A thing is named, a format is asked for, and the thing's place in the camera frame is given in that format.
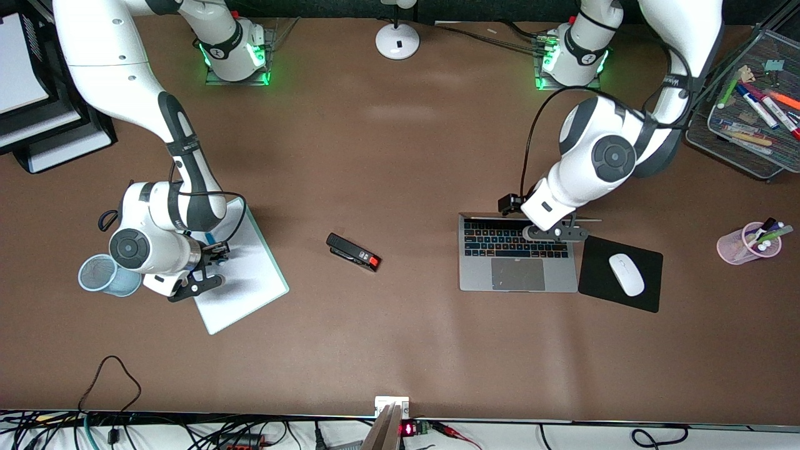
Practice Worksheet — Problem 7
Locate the green white-tipped pen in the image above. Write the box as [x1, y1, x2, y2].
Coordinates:
[717, 74, 739, 111]

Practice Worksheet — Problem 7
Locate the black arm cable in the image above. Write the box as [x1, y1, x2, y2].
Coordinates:
[521, 37, 694, 202]
[169, 159, 248, 249]

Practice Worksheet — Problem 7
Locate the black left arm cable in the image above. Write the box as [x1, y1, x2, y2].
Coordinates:
[521, 37, 694, 202]

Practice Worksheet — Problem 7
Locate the black table cable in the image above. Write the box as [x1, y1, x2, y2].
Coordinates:
[434, 21, 554, 56]

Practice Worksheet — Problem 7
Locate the blue-capped white marker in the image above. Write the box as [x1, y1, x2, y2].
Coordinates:
[736, 83, 780, 131]

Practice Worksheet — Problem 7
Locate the grey metal bar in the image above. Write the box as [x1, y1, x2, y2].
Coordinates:
[361, 403, 404, 450]

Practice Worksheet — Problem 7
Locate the green-lit arm base plate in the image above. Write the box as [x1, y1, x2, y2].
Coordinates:
[533, 34, 604, 93]
[204, 25, 279, 87]

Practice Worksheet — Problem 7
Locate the white round stand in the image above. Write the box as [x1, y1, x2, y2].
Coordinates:
[375, 0, 421, 61]

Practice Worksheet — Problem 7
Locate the red wire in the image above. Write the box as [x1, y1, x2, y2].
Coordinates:
[431, 421, 483, 450]

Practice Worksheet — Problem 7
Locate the white mounting bracket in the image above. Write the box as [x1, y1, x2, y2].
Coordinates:
[374, 396, 410, 419]

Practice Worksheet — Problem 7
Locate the black coiled cable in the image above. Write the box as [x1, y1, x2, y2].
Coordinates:
[630, 424, 689, 449]

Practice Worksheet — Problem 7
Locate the light blue mesh cup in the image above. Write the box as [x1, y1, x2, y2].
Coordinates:
[77, 252, 144, 298]

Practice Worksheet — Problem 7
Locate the yellow pen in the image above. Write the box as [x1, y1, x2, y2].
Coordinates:
[727, 128, 776, 148]

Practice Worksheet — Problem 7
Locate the orange highlighter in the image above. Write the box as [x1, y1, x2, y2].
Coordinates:
[764, 87, 800, 111]

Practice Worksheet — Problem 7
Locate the white paper stack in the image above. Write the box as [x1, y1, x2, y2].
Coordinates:
[28, 128, 113, 171]
[0, 14, 51, 115]
[0, 100, 82, 151]

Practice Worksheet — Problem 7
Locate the white paper sheet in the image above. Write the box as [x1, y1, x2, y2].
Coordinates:
[194, 203, 286, 332]

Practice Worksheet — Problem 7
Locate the red power strip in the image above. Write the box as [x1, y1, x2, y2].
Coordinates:
[212, 433, 266, 450]

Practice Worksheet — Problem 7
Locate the black-capped white marker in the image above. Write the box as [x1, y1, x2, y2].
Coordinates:
[747, 217, 778, 246]

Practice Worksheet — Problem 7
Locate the black stacked letter tray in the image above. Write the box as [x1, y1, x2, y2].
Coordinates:
[0, 11, 118, 174]

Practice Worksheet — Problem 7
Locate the silver laptop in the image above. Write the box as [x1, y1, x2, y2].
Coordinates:
[458, 212, 602, 293]

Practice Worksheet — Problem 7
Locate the pink mesh pen cup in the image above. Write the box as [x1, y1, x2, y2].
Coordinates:
[716, 222, 784, 266]

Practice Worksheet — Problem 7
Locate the black stapler red tip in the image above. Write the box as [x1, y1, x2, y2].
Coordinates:
[326, 232, 381, 273]

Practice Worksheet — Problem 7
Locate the light teal clipboard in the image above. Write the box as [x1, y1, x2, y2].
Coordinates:
[187, 197, 290, 336]

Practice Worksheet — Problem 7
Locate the red-capped white marker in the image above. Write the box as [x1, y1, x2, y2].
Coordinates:
[761, 95, 800, 141]

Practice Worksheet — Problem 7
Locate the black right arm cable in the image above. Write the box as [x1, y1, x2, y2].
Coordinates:
[169, 159, 248, 249]

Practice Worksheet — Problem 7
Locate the brown looped cable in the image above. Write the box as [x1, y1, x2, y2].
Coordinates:
[77, 354, 143, 414]

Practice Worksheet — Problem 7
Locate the bright green marker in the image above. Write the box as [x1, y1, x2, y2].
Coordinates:
[753, 225, 795, 248]

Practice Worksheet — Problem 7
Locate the black mesh desk organizer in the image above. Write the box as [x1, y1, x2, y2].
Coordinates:
[684, 24, 800, 183]

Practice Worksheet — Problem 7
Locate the black mouse pad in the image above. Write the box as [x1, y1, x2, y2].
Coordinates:
[577, 235, 664, 314]

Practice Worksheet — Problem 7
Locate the white computer mouse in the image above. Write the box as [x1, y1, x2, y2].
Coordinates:
[609, 253, 646, 298]

